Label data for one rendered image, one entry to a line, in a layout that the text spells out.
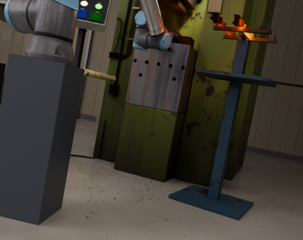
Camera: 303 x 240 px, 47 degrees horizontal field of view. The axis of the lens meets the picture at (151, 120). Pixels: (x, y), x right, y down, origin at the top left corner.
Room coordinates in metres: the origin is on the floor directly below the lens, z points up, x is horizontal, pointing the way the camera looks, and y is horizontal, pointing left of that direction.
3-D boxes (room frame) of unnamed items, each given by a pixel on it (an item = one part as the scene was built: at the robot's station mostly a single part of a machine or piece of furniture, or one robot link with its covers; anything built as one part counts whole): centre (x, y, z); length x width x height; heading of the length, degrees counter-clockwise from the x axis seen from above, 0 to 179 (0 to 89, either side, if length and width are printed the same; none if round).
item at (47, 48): (1.37, 0.43, 0.65); 0.19 x 0.19 x 0.10
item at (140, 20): (2.09, 0.14, 0.97); 0.12 x 0.09 x 0.10; 160
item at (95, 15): (2.41, 0.50, 1.01); 0.07 x 0.05 x 0.07; 95
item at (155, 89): (2.61, -0.07, 0.69); 0.56 x 0.38 x 0.45; 160
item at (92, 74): (2.45, 0.41, 0.62); 0.44 x 0.05 x 0.05; 160
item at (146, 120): (2.61, -0.07, 0.23); 0.56 x 0.38 x 0.47; 160
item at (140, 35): (2.08, 0.13, 0.86); 0.12 x 0.09 x 0.12; 55
